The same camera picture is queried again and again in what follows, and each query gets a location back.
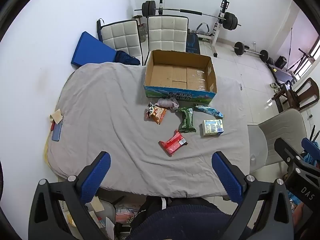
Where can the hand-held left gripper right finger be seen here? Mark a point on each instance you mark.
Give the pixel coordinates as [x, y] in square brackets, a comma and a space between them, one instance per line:
[227, 177]

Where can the cardboard box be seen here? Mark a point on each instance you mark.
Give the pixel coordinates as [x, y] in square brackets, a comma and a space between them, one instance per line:
[175, 75]

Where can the green snack packet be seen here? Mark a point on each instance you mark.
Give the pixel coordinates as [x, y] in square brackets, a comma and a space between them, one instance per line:
[187, 120]

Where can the purple sock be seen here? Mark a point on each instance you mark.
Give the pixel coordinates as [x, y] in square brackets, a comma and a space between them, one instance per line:
[166, 103]

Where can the tan paper scrap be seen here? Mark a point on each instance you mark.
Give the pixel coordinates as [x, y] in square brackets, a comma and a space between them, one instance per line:
[57, 116]

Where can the dark blue bag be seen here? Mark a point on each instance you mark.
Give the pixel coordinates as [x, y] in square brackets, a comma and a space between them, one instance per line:
[126, 58]

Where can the black weight bench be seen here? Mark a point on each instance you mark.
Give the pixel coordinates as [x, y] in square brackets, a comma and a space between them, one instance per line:
[193, 42]

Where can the clear plastic jug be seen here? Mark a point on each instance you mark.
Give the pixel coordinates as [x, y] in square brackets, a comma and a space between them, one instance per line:
[142, 32]

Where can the black bag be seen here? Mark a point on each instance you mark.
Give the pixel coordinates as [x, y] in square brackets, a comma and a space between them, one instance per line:
[281, 62]

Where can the black folded umbrella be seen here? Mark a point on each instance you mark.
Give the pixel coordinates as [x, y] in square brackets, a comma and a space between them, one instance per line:
[100, 27]

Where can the beige plastic chair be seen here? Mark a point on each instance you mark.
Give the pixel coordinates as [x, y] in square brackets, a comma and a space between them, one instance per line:
[282, 127]

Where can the brown wooden chair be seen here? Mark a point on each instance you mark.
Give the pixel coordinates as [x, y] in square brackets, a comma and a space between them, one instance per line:
[303, 92]

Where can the short barbell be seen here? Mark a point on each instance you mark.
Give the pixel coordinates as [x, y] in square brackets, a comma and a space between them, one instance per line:
[250, 52]

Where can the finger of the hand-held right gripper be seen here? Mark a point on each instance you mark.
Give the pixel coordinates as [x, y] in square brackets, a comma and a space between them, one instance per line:
[287, 151]
[311, 145]

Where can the person's dark knit clothing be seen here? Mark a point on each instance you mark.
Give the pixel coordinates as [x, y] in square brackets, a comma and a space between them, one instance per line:
[185, 220]

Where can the pair of white shoes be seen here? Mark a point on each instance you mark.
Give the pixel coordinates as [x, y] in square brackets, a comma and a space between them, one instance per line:
[275, 86]

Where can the long barbell with black plates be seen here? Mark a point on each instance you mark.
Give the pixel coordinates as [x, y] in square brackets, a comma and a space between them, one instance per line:
[170, 10]

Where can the blue cloth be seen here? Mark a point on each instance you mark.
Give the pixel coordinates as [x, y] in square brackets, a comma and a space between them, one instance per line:
[307, 158]

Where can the red snack packet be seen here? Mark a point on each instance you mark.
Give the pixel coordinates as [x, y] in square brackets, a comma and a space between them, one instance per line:
[172, 142]

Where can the pale yellow carton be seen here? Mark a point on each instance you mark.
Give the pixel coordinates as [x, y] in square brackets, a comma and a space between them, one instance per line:
[212, 127]

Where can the white barbell rack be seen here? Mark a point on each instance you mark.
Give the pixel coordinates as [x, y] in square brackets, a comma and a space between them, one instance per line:
[217, 30]

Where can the black exercise machine frame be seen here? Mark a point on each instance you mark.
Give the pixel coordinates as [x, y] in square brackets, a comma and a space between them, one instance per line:
[301, 57]

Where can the white quilted chair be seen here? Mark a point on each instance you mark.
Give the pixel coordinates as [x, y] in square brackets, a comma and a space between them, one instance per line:
[166, 33]
[120, 37]

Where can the blue phone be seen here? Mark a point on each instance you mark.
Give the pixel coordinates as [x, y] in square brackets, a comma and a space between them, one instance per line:
[57, 132]

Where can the blue foam mat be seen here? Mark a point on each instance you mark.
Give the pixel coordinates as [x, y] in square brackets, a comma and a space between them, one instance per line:
[90, 50]

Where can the blue and white packet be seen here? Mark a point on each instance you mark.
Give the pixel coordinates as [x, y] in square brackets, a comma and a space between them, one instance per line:
[208, 110]

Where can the printed plastic bag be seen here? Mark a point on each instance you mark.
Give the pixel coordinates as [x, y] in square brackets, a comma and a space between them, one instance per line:
[126, 212]

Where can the orange snack packet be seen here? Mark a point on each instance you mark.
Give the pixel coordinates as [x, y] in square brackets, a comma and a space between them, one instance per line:
[157, 115]

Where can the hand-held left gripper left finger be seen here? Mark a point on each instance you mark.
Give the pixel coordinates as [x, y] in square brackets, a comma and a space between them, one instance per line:
[96, 177]

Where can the window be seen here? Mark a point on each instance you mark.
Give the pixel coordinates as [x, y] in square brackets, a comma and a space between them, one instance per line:
[315, 48]

